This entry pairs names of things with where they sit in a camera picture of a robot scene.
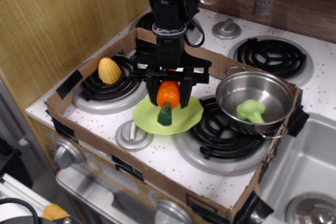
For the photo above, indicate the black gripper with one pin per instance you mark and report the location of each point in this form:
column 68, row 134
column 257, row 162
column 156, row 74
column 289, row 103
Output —
column 170, row 61

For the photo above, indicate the orange toy carrot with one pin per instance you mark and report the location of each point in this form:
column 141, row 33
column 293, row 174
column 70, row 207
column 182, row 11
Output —
column 168, row 98

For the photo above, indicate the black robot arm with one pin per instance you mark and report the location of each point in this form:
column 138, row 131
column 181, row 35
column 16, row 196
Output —
column 175, row 14

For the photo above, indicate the light green plastic plate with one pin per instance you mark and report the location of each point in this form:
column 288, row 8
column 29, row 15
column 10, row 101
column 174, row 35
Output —
column 145, row 117

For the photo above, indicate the yellow toy corn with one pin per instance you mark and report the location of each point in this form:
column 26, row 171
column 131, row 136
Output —
column 108, row 70

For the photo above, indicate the back left stove burner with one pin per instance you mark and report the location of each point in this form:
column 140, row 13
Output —
column 146, row 21

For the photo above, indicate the stove burner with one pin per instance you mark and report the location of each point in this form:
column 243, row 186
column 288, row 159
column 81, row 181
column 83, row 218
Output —
column 146, row 21
column 95, row 97
column 213, row 147
column 278, row 56

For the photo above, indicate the silver front stovetop knob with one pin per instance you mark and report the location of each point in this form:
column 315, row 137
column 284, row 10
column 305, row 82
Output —
column 132, row 138

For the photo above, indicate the silver stovetop knob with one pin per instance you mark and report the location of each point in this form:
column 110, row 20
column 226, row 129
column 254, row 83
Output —
column 132, row 138
column 226, row 30

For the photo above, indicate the stainless steel pot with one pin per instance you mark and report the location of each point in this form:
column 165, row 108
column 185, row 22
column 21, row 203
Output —
column 240, row 85

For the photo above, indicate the front left stove burner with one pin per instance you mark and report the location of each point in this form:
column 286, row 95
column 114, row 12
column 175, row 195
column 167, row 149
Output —
column 95, row 97

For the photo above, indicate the front right stove burner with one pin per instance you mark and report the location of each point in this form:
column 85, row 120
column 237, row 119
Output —
column 213, row 147

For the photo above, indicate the silver back stovetop knob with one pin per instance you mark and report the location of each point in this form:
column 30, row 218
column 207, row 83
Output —
column 226, row 30

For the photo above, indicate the green toy broccoli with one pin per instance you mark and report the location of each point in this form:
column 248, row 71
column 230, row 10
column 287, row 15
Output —
column 251, row 110

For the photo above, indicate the back right stove burner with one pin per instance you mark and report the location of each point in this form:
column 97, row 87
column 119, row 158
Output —
column 278, row 56

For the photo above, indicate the silver left oven knob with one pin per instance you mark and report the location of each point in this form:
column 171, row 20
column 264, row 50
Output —
column 67, row 154

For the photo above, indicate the silver oven knob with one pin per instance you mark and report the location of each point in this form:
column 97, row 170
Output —
column 169, row 212
column 67, row 154

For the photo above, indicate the silver right oven knob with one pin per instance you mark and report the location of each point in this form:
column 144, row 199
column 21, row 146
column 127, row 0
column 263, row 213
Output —
column 169, row 212

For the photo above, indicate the silver oven door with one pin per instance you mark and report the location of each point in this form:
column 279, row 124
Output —
column 106, row 200

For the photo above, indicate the silver sink basin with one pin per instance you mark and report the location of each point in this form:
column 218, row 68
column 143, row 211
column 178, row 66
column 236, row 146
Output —
column 304, row 164

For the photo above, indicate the orange object bottom left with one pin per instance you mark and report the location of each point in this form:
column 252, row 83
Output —
column 54, row 212

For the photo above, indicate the silver sink drain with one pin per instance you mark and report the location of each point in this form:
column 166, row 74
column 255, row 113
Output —
column 311, row 207

